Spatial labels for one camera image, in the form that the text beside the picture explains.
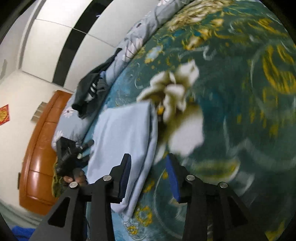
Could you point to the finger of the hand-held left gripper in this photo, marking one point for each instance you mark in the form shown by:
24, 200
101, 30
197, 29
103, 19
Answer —
87, 144

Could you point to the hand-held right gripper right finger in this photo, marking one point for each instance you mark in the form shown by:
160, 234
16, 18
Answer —
172, 176

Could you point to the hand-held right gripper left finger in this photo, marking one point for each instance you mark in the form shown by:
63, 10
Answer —
126, 176

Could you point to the light blue long-sleeve shirt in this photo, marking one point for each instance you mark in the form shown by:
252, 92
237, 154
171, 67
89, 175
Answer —
122, 132

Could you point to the person's left hand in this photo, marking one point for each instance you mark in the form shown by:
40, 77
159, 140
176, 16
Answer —
79, 177

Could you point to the carved wooden headboard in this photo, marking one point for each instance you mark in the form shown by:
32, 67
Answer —
41, 143

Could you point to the dark grey fleece garment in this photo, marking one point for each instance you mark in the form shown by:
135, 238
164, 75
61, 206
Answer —
85, 92

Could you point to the small grey box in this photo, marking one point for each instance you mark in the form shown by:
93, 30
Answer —
44, 105
40, 110
37, 114

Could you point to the teal floral bed sheet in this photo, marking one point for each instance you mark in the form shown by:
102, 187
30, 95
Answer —
231, 115

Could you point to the blue cloth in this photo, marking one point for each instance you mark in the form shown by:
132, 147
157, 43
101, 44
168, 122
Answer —
23, 233

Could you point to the white wardrobe with black band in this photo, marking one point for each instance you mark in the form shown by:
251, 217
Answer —
50, 46

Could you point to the light blue floral duvet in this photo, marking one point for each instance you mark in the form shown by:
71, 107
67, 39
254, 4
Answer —
129, 46

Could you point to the red paper wall decoration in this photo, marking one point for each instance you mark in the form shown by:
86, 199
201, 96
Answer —
4, 114

